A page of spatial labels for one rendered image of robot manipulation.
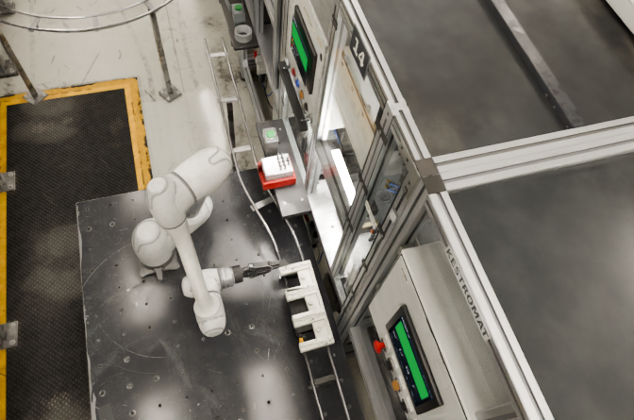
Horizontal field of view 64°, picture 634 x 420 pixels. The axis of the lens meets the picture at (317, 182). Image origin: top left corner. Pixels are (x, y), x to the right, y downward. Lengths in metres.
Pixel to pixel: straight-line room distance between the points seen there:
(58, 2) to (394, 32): 3.68
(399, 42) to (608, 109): 0.57
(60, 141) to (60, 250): 0.81
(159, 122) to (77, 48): 0.96
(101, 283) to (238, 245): 0.63
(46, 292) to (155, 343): 1.11
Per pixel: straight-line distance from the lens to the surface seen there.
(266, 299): 2.39
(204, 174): 1.74
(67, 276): 3.33
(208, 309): 2.05
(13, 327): 3.32
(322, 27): 1.70
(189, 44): 4.23
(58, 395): 3.15
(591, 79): 1.56
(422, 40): 1.45
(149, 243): 2.25
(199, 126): 3.70
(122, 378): 2.38
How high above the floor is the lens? 2.96
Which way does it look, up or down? 59 degrees down
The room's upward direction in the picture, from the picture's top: 11 degrees clockwise
